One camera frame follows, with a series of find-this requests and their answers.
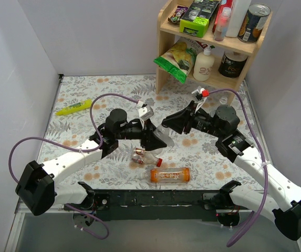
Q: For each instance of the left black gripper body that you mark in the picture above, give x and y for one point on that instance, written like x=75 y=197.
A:
x=145 y=135

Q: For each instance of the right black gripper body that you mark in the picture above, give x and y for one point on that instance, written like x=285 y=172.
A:
x=189 y=120

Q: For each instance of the small black-cap clear bottle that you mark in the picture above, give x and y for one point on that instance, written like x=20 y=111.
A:
x=163 y=134

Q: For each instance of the clear green-label water bottle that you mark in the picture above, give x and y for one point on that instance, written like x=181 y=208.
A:
x=223 y=100

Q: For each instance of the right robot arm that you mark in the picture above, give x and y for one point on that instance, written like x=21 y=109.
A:
x=281 y=201

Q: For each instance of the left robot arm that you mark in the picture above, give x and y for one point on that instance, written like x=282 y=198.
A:
x=40 y=184

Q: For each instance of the red-cap clear bottle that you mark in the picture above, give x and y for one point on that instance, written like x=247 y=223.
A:
x=141 y=156

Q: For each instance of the orange drink bottle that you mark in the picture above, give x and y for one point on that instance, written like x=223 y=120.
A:
x=171 y=175

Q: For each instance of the white pump lotion bottle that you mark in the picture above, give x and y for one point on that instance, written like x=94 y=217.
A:
x=203 y=64

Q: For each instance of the pink spray bottle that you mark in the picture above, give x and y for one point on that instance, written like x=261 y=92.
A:
x=222 y=24

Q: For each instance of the white tall bottle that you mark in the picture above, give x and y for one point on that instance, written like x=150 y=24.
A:
x=238 y=13

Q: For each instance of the floral table mat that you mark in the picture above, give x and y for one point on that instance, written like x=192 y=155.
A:
x=209 y=169

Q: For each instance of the green chips bag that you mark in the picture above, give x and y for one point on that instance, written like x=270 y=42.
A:
x=177 y=62

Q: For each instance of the black canister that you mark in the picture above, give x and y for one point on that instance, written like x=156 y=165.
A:
x=232 y=64

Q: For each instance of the yellow green tube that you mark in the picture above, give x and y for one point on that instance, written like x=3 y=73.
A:
x=75 y=108

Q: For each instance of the cassava chips bag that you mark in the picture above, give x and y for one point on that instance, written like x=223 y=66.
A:
x=190 y=44

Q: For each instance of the green black box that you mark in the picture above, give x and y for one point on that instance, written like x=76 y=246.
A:
x=196 y=20

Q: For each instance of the dark snack packet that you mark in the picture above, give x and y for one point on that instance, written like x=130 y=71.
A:
x=177 y=15

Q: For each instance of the red white carton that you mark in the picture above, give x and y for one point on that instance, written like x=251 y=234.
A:
x=223 y=4

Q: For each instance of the tin food can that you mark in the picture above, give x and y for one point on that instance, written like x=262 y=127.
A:
x=253 y=23

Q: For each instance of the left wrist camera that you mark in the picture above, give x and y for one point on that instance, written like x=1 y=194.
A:
x=145 y=111

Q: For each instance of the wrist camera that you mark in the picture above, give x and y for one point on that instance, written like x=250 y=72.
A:
x=145 y=111
x=201 y=94

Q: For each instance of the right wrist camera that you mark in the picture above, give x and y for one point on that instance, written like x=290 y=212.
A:
x=201 y=94

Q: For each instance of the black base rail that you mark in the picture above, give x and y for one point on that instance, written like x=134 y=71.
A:
x=161 y=204

